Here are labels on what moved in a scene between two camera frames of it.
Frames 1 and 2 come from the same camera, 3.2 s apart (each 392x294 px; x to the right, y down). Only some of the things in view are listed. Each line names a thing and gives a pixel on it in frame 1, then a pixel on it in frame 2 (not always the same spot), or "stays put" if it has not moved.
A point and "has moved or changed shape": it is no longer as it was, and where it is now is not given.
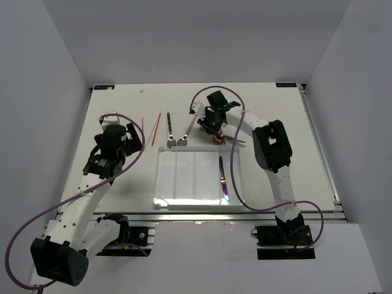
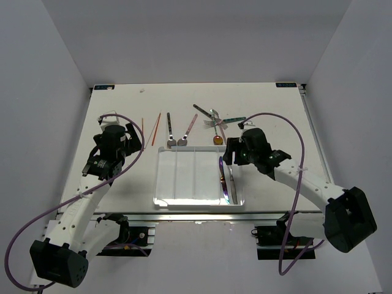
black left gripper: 133,144 stays put
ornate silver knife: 228,138 has moved or changed shape
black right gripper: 205,125 -> 234,145
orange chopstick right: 156,129 stays put
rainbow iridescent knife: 223,180 stays put
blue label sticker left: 103,87 stays put
